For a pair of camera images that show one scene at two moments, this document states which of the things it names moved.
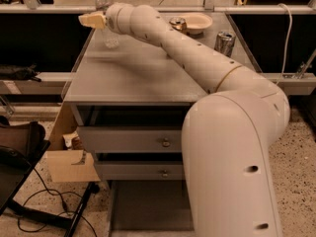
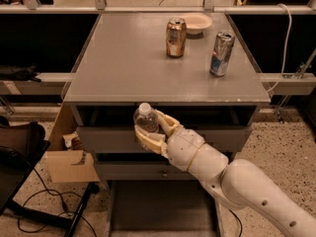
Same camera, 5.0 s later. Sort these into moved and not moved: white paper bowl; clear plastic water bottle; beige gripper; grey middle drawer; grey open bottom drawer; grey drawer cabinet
Moved: clear plastic water bottle; beige gripper
Not moved: white paper bowl; grey drawer cabinet; grey open bottom drawer; grey middle drawer
